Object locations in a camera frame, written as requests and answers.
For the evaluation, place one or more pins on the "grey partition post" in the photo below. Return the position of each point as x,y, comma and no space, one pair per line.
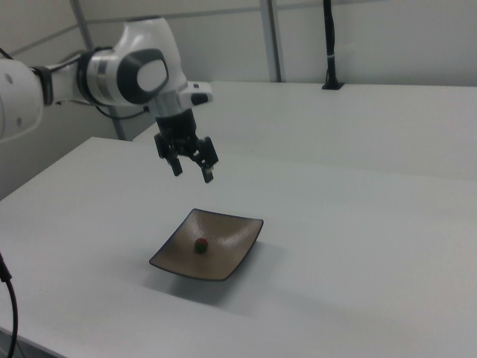
271,37
83,22

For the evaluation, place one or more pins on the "white adjacent table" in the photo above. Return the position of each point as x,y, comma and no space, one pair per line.
316,123

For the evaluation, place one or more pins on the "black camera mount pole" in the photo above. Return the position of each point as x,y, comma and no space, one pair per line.
329,37

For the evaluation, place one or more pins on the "square brown ceramic plate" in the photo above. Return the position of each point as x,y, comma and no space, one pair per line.
223,233

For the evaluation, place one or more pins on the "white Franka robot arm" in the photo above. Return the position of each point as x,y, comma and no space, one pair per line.
141,48

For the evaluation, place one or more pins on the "red strawberry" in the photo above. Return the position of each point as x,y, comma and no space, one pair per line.
201,245

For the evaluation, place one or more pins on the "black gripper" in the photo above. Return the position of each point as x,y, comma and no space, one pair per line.
177,127

